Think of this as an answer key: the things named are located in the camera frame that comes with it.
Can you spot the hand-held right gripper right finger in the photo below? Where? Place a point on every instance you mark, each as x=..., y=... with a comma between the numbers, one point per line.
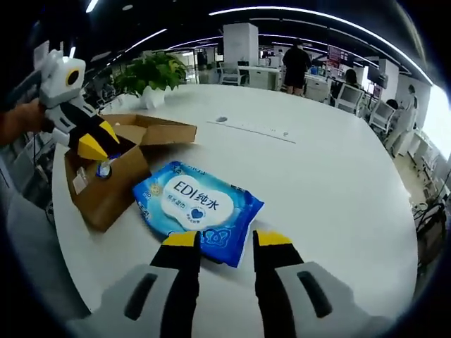
x=278, y=281

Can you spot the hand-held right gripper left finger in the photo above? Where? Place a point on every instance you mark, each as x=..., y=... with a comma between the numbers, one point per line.
x=176, y=274

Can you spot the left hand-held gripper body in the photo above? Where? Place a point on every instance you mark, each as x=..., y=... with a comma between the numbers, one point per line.
x=61, y=81

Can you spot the brown cardboard shoe box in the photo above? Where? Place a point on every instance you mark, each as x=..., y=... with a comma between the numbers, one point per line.
x=116, y=190

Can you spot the blue wet wipes pack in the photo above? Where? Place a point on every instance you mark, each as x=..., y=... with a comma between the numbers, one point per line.
x=197, y=204

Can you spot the person's left hand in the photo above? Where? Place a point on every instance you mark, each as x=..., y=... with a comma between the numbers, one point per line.
x=21, y=121

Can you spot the green potted plant white pot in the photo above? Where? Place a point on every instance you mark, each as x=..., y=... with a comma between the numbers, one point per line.
x=155, y=74

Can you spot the white office chair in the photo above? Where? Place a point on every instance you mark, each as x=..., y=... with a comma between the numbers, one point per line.
x=382, y=114
x=229, y=74
x=350, y=96

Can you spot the black bicycle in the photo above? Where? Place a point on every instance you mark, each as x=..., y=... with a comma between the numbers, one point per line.
x=433, y=225

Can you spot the long curved ceiling light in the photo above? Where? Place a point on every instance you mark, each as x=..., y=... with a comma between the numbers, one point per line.
x=317, y=13

